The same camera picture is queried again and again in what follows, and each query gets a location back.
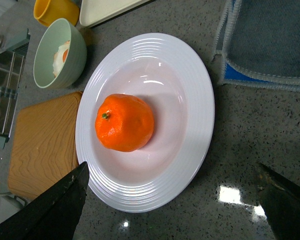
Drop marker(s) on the wooden cutting board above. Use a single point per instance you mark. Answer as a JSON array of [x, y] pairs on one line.
[[44, 149]]

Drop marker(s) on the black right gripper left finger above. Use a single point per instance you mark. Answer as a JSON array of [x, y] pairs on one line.
[[53, 215]]

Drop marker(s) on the fake fried egg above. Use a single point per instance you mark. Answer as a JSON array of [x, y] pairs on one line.
[[59, 57]]

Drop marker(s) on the white ridged plate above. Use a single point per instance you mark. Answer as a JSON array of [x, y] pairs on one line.
[[170, 77]]

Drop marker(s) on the light green bowl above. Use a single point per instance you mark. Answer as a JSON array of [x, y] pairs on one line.
[[60, 31]]

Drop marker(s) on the yellow enamel mug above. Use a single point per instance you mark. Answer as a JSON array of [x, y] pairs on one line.
[[48, 11]]

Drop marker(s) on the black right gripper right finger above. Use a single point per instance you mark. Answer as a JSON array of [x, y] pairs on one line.
[[280, 200]]

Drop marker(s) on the cream bear tray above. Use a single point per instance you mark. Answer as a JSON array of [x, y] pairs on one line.
[[94, 12]]

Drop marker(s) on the orange mandarin fruit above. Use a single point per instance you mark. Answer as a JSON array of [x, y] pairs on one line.
[[124, 123]]

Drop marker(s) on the grey green sink drying rack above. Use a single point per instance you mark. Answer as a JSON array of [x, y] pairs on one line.
[[13, 52]]

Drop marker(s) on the blue grey dish cloth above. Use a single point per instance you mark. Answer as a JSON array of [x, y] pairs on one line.
[[259, 44]]

